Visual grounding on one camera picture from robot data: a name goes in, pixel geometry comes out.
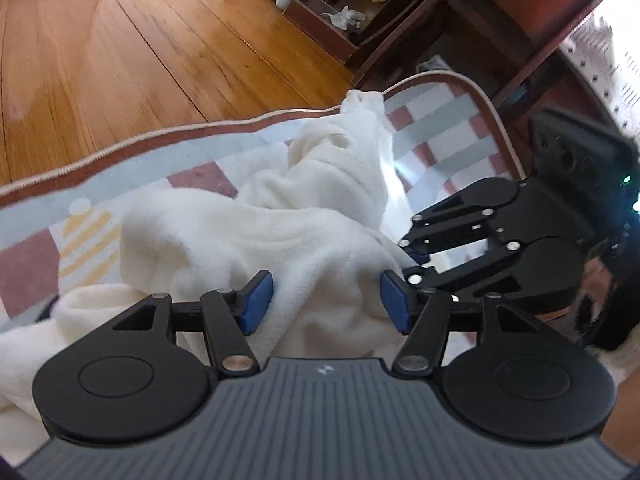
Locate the white lace cloth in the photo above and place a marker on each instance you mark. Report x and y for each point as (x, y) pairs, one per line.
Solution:
(605, 60)

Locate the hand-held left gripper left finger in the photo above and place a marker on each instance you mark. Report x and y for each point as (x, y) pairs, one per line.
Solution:
(257, 302)

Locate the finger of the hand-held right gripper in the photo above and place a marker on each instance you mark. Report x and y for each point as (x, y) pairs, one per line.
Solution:
(465, 275)
(440, 244)

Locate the dark wooden open drawer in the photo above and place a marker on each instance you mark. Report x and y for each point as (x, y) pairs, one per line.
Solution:
(325, 30)

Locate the person's right forearm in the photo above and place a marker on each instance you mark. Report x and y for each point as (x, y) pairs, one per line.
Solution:
(607, 330)

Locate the crumpled white plastic bag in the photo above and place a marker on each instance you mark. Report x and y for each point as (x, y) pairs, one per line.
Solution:
(342, 16)

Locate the striped checked rug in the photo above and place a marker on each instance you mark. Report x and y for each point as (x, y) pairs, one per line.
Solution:
(100, 170)

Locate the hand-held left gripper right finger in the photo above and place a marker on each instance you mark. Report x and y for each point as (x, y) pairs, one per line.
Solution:
(395, 300)

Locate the white fleece sweatshirt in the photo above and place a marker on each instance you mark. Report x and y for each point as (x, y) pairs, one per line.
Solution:
(300, 220)

